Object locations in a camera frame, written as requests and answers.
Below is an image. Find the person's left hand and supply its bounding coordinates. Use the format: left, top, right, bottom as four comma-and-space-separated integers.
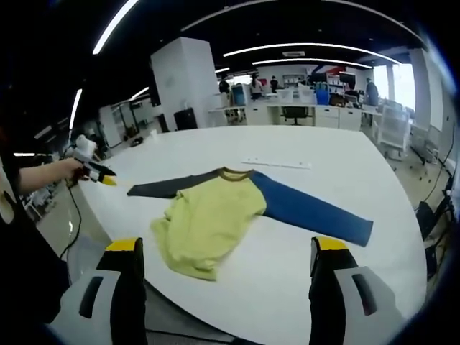
53, 157, 86, 185

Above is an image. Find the white mesh chair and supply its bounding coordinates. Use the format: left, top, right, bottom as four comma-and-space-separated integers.
376, 103, 413, 160

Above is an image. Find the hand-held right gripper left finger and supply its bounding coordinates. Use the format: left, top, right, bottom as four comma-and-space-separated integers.
46, 236, 148, 345

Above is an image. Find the person's arm dark sleeve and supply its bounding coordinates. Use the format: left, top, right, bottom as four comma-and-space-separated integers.
0, 125, 70, 324

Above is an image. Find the long ceiling light strip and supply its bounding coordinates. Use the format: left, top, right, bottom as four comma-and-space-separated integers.
252, 57, 375, 68
92, 0, 140, 55
222, 42, 403, 65

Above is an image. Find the row of white desks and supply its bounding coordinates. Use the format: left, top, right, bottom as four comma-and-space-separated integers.
207, 101, 382, 131

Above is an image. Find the black office chair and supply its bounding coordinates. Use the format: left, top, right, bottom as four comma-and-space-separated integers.
280, 106, 311, 127

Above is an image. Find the yellow blue grey garment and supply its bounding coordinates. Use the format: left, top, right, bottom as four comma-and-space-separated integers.
126, 166, 374, 282

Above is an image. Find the white template strip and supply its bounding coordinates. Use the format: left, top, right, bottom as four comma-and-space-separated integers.
241, 157, 313, 170

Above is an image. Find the white square pillar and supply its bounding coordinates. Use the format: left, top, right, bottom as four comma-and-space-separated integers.
149, 37, 219, 132

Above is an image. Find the black cabinet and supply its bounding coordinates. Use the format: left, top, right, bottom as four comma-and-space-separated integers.
173, 107, 199, 132

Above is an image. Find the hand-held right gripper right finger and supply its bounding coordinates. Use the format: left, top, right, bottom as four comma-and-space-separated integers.
308, 236, 408, 345

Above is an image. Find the short ceiling light strip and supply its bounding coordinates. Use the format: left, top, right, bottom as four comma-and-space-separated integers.
69, 88, 83, 131

